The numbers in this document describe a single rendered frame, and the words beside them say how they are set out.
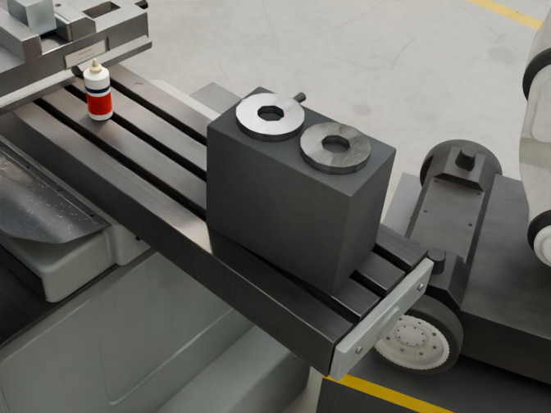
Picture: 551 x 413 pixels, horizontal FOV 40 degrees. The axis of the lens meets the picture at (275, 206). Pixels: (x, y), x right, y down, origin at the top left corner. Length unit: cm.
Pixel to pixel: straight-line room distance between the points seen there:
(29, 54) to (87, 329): 48
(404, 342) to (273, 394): 42
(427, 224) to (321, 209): 73
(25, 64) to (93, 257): 35
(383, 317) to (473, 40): 260
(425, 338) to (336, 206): 68
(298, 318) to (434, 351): 61
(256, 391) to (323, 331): 84
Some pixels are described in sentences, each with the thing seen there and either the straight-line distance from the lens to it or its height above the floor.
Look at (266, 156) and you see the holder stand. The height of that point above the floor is 111.
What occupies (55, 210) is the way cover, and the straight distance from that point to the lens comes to 124.
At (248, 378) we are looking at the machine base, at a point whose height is 20.
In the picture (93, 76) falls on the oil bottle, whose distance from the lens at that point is 126.
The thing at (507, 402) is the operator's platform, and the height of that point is 40.
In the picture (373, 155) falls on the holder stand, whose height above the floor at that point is 111.
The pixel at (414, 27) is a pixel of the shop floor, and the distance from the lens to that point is 355.
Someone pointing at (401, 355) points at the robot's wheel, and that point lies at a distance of 161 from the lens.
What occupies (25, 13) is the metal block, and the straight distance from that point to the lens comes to 135.
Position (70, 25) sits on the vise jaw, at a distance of 137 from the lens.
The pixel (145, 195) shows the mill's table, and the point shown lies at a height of 92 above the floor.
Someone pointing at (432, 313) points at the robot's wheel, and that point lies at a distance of 148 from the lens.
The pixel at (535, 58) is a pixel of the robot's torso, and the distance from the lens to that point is 136.
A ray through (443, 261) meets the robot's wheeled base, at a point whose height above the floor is 64.
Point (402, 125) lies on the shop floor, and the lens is 291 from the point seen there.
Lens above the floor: 171
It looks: 43 degrees down
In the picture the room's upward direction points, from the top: 5 degrees clockwise
